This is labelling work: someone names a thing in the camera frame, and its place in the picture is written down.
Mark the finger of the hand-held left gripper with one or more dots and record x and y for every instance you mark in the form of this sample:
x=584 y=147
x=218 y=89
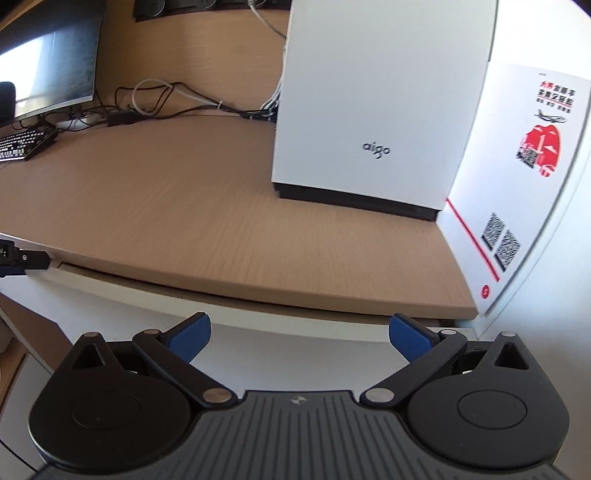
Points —
x=34 y=259

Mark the black keyboard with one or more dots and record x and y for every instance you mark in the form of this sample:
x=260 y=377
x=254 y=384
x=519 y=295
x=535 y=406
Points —
x=25 y=143

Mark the black speaker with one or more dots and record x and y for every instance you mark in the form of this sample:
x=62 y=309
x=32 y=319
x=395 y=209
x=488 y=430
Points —
x=6 y=104

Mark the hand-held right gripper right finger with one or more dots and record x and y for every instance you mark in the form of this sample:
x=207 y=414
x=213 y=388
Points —
x=407 y=337

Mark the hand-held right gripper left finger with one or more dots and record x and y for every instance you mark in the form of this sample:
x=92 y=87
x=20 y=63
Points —
x=189 y=337

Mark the computer monitor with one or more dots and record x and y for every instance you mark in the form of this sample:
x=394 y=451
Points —
x=51 y=60

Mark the white computer case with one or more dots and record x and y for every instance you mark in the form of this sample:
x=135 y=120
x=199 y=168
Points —
x=369 y=92

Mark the white box with red print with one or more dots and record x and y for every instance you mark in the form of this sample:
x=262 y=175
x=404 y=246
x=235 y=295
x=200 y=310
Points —
x=517 y=184

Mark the black power adapter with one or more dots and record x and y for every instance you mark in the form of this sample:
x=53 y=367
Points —
x=121 y=118

